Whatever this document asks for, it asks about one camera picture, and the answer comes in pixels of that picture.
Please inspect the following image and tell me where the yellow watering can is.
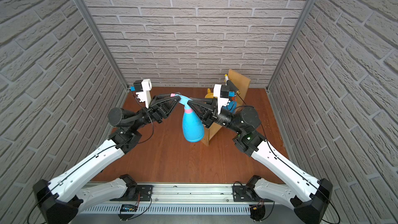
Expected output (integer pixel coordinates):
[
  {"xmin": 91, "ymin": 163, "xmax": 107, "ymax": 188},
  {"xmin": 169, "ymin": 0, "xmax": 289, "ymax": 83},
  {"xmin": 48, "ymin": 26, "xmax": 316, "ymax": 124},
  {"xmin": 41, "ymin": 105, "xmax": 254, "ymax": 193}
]
[{"xmin": 205, "ymin": 88, "xmax": 214, "ymax": 99}]

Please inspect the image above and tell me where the blue pressure sprayer black handle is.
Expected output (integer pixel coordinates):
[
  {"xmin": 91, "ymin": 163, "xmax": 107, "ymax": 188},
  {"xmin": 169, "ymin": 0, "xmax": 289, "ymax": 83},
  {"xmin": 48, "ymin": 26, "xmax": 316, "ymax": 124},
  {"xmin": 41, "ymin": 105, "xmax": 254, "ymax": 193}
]
[{"xmin": 226, "ymin": 79, "xmax": 240, "ymax": 113}]

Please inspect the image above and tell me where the light blue pink spray bottle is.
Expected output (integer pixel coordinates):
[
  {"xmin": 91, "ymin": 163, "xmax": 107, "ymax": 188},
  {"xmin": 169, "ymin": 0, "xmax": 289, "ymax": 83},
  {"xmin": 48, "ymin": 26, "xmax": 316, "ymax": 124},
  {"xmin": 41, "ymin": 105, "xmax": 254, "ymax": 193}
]
[{"xmin": 170, "ymin": 93, "xmax": 205, "ymax": 143}]

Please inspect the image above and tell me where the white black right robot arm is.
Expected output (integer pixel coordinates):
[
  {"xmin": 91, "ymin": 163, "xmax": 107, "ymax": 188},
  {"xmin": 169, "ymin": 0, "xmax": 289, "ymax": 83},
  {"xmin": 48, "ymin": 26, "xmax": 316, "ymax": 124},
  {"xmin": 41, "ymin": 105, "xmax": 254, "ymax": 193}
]
[{"xmin": 187, "ymin": 99, "xmax": 333, "ymax": 224}]

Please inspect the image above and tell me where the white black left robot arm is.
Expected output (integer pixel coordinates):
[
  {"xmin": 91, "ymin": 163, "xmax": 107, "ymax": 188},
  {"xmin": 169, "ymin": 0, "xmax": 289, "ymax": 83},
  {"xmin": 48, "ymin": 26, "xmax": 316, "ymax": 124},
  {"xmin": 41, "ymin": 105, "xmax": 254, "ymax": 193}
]
[{"xmin": 33, "ymin": 94, "xmax": 181, "ymax": 224}]

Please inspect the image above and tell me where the light wooden shelf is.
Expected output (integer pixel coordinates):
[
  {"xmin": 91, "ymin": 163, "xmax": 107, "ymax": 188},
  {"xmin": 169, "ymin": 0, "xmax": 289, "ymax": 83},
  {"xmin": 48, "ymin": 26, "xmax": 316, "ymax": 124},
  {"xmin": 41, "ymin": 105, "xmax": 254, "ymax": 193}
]
[{"xmin": 201, "ymin": 69, "xmax": 251, "ymax": 146}]

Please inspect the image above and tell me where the green circuit board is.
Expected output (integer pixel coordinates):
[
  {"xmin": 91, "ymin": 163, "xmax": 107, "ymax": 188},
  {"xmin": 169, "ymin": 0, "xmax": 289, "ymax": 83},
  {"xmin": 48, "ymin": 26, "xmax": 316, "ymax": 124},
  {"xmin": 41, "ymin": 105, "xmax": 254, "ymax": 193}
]
[{"xmin": 120, "ymin": 204, "xmax": 138, "ymax": 213}]

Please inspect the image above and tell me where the black round connector box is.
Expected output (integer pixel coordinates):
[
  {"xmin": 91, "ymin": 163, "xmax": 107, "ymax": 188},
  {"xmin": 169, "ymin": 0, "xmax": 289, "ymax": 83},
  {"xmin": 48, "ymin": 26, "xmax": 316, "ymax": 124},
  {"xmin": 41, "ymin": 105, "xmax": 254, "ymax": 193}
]
[{"xmin": 249, "ymin": 205, "xmax": 266, "ymax": 222}]

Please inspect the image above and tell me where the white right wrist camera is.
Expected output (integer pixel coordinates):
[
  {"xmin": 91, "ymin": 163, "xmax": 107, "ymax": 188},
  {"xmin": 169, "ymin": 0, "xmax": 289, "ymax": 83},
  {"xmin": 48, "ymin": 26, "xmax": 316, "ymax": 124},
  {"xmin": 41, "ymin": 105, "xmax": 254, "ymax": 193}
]
[{"xmin": 213, "ymin": 84, "xmax": 235, "ymax": 114}]

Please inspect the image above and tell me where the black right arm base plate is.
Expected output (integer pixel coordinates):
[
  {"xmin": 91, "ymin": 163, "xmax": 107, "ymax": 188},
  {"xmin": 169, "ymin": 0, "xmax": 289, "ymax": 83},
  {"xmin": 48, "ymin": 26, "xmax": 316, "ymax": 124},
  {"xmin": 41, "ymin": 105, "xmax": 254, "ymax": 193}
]
[{"xmin": 232, "ymin": 184, "xmax": 261, "ymax": 202}]

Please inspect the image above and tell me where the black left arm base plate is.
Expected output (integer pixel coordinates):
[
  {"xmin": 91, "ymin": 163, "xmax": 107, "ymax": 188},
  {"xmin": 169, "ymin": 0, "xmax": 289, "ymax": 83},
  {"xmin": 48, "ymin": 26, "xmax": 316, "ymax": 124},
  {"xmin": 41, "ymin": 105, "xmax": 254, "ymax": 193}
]
[{"xmin": 110, "ymin": 185, "xmax": 153, "ymax": 202}]

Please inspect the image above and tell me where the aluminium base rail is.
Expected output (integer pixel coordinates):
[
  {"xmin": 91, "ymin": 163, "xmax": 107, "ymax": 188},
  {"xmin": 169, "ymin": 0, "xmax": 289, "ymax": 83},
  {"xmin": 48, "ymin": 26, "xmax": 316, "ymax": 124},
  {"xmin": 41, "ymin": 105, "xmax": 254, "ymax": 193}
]
[{"xmin": 83, "ymin": 180, "xmax": 295, "ymax": 219}]

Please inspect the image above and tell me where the aluminium corner post left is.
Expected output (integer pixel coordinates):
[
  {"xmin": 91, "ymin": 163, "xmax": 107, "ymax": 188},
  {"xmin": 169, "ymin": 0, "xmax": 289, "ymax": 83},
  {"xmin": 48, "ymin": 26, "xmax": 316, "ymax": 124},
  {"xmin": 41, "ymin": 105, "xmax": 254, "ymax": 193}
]
[{"xmin": 73, "ymin": 0, "xmax": 130, "ymax": 90}]

